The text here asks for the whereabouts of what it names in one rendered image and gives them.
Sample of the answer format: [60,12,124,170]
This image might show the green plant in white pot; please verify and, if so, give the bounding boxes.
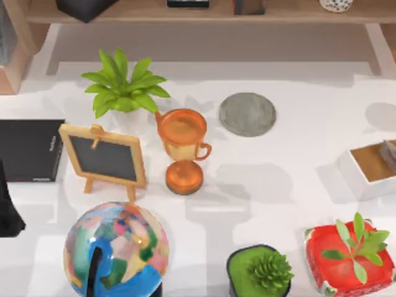
[80,48,171,136]

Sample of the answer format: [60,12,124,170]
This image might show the wooden framed blackboard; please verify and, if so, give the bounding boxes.
[58,123,147,204]

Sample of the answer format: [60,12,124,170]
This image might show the grey round coaster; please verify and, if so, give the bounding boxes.
[218,92,277,139]

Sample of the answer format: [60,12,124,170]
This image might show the colourful globe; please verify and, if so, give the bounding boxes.
[63,201,170,297]

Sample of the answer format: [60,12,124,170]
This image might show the white speckled pot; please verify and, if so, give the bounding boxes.
[319,0,354,14]

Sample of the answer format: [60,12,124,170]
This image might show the black book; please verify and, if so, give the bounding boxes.
[0,119,66,183]

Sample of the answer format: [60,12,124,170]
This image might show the black pot with green succulent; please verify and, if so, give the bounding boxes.
[226,244,295,297]

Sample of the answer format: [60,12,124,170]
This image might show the wooden shelf unit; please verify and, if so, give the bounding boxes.
[0,0,396,96]

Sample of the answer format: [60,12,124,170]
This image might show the red pot with green plant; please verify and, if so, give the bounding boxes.
[304,212,396,297]

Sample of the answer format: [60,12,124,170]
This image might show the white square planter with soil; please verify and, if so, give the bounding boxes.
[337,139,396,202]

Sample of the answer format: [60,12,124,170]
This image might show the copper trophy cup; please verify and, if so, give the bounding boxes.
[154,108,213,196]

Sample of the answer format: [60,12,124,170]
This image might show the black and white flat box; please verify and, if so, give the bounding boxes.
[166,0,210,9]

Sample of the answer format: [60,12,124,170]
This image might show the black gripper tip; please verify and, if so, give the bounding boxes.
[0,159,27,238]

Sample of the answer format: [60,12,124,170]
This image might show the dark book with red spine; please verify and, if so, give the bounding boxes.
[232,0,267,16]

